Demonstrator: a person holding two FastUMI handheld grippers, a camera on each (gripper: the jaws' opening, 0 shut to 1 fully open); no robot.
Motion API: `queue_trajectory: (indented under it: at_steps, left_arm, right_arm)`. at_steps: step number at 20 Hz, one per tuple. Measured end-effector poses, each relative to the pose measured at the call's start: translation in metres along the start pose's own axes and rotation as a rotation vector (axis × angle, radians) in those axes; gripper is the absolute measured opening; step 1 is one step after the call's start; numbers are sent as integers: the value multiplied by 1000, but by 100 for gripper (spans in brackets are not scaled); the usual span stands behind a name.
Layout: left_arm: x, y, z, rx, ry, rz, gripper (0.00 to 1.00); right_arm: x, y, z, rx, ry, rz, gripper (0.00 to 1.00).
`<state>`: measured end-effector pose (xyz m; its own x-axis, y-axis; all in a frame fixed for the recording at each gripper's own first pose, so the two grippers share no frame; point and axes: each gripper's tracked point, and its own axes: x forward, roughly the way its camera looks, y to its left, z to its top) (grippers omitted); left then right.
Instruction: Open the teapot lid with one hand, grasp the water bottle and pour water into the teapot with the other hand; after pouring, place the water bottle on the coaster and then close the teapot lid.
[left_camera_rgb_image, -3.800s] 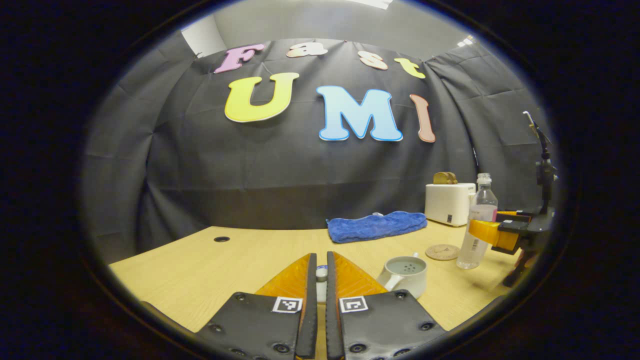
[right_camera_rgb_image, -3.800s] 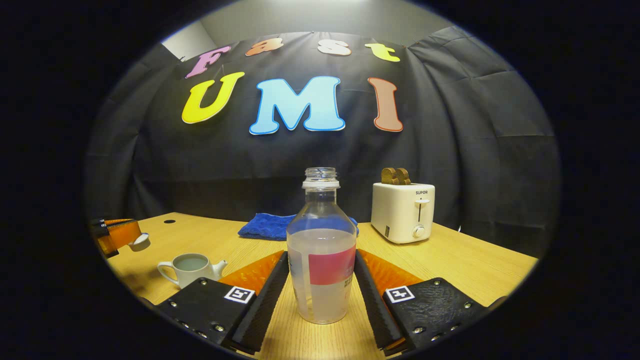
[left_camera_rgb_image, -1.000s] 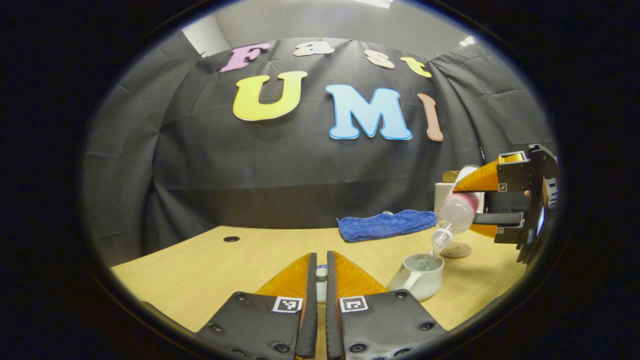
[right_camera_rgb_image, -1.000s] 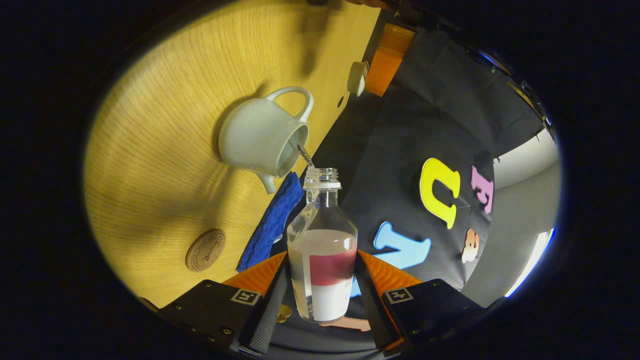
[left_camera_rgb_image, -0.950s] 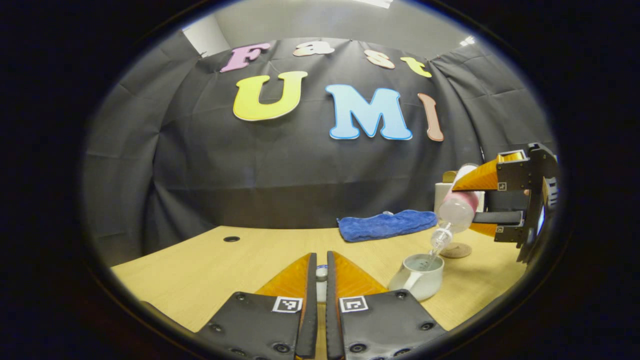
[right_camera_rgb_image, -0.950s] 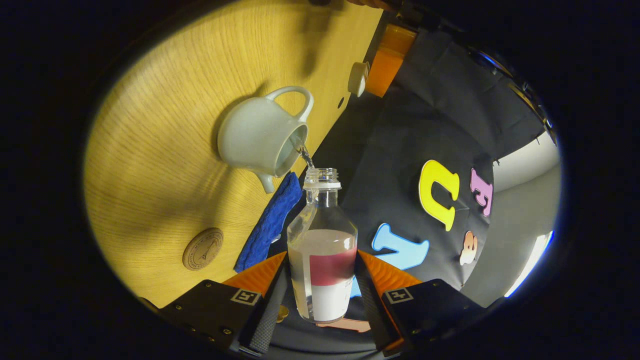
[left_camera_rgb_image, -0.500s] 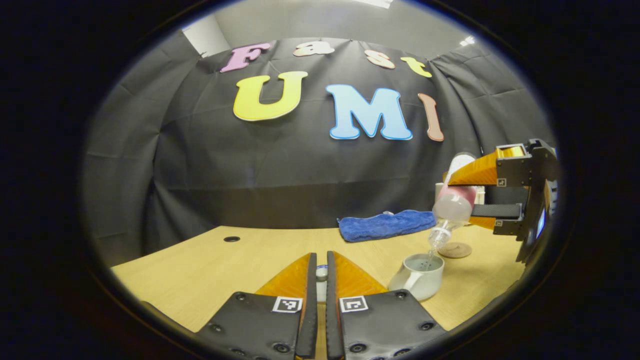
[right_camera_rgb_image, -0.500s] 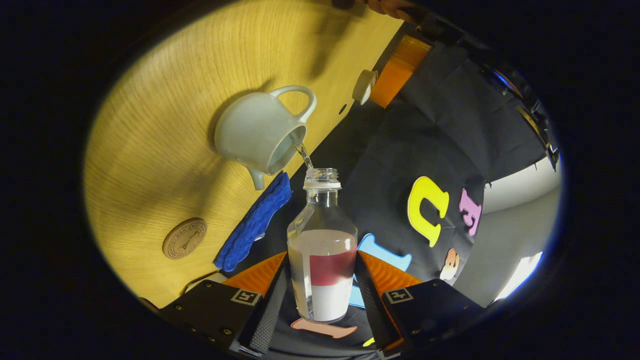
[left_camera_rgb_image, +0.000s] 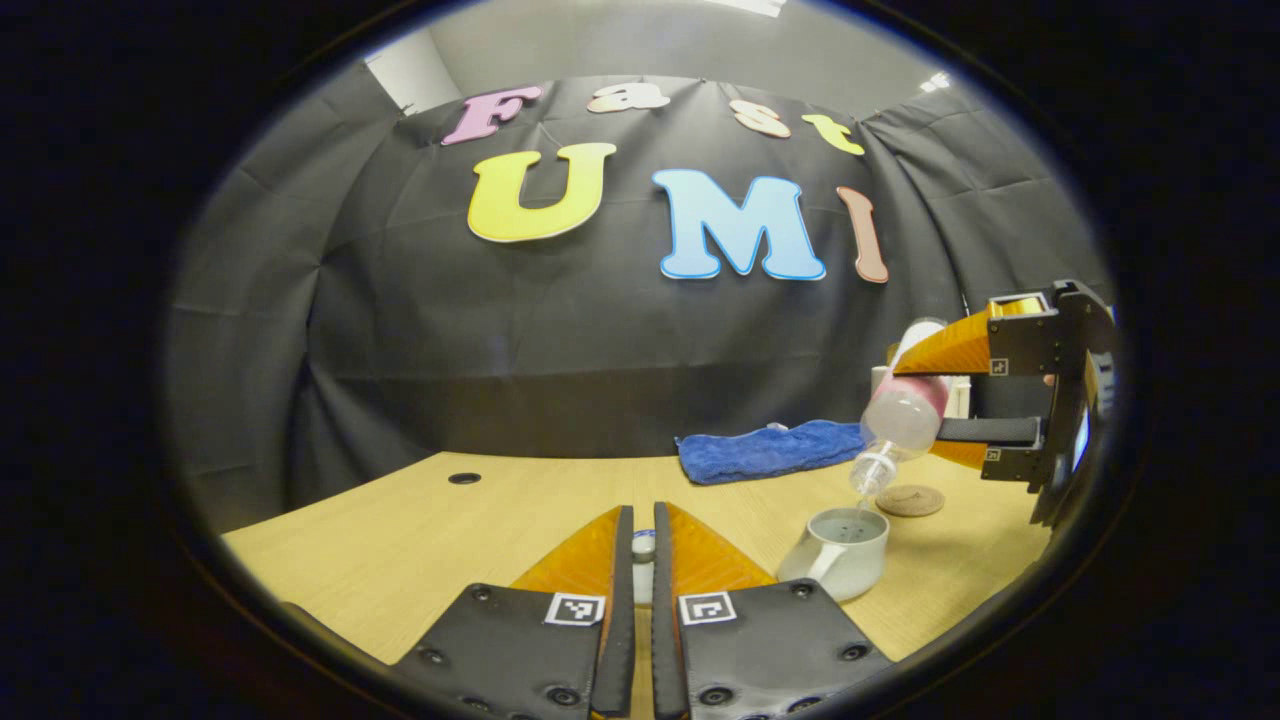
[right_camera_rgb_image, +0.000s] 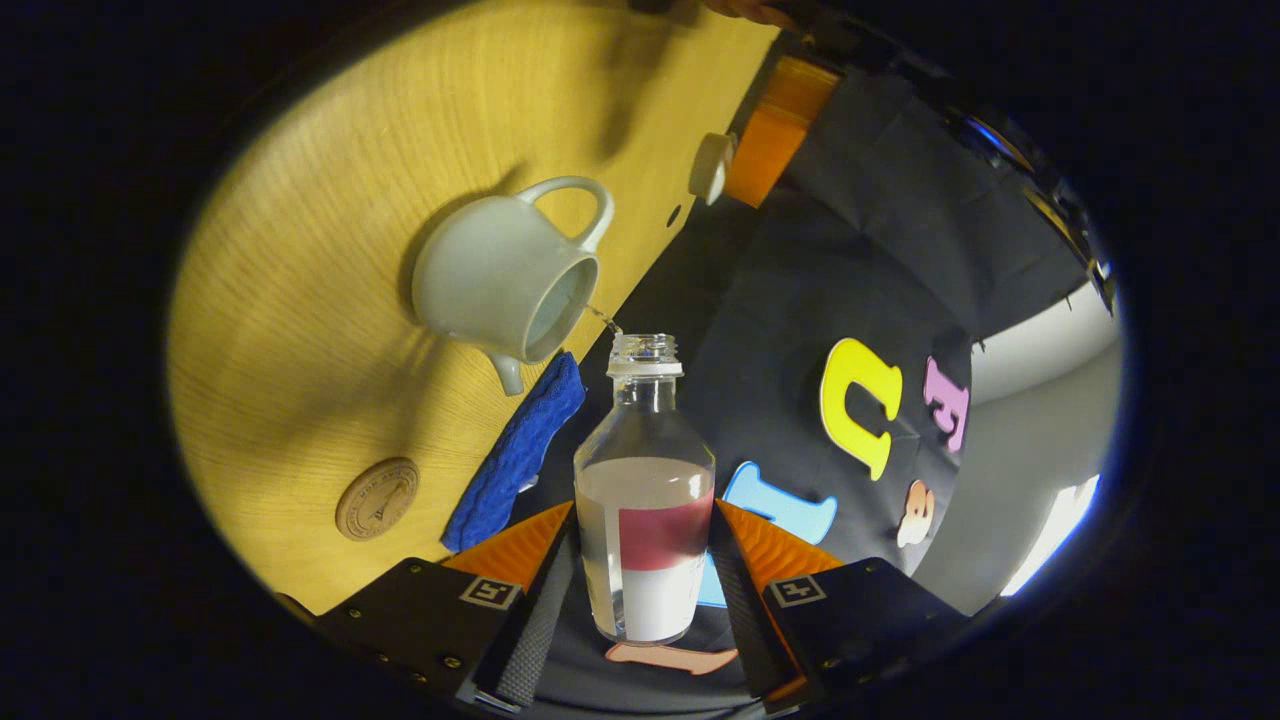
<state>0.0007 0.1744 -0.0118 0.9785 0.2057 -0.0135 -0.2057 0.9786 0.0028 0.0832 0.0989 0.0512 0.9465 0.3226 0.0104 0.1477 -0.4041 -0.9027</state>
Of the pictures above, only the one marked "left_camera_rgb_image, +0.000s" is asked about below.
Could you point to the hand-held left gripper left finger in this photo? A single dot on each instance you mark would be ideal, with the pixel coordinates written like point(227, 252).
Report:
point(620, 650)

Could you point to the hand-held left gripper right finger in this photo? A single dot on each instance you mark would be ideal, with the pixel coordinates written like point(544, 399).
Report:
point(668, 650)

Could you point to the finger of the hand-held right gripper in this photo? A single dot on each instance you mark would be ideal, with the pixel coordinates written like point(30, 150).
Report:
point(990, 430)
point(1020, 345)

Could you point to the clear plastic water bottle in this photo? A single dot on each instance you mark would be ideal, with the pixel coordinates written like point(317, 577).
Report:
point(900, 415)

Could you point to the round wooden coaster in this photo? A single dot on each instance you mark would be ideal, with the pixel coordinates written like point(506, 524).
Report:
point(915, 502)

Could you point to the white teacup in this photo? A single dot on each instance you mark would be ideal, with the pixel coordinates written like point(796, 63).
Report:
point(850, 565)

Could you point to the white toaster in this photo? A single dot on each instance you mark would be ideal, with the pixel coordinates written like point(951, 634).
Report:
point(958, 398)

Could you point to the blue towel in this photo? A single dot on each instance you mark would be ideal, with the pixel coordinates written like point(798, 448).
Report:
point(760, 452)

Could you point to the black table grommet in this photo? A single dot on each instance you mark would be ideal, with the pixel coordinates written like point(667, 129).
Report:
point(464, 478)

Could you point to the black backdrop cloth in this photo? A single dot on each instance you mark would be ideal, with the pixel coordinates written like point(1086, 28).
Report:
point(450, 350)

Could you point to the ceiling light panel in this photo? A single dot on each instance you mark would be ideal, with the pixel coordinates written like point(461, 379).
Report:
point(750, 6)

